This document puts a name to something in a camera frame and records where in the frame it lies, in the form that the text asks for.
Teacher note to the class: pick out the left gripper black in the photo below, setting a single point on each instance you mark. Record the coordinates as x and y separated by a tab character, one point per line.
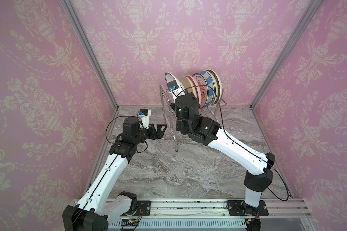
159	134

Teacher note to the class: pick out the steel two-tier dish rack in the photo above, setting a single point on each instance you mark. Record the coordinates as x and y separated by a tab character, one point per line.
182	114

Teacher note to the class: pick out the orange sunburst plate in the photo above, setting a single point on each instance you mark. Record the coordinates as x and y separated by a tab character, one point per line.
203	89
170	77

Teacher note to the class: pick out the beige plain plate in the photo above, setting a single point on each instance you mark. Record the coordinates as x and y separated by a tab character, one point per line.
188	85

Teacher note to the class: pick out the blue striped plate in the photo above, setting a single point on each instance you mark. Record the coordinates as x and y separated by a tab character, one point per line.
209	84

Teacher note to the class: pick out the pink bear plate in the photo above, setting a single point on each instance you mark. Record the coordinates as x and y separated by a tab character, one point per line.
197	88

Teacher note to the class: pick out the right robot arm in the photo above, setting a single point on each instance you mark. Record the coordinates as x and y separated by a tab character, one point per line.
258	166

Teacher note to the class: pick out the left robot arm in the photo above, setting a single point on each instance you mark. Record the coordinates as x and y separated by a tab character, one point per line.
92	212

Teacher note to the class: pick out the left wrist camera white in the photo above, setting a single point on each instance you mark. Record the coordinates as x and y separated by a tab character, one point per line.
144	115

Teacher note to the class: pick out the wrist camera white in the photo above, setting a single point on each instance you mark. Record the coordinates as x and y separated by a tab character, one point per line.
173	87
144	115

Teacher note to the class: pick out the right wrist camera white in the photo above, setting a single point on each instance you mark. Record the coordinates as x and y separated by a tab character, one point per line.
173	87

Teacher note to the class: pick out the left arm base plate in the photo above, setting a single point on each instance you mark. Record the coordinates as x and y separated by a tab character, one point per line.
141	209

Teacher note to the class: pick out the aluminium mounting rail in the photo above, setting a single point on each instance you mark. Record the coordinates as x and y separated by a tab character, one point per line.
212	215

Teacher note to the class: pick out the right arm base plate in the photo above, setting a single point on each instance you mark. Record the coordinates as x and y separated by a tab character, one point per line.
240	208

